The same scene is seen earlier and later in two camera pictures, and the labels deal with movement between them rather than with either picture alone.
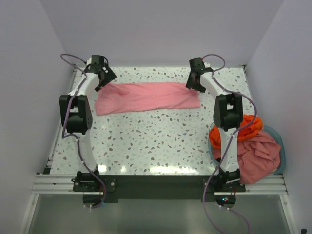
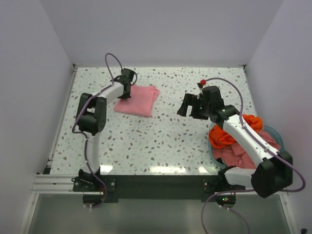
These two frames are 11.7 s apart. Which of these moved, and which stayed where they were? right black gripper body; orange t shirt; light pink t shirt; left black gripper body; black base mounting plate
Moved: right black gripper body; light pink t shirt; left black gripper body
Stayed: black base mounting plate; orange t shirt
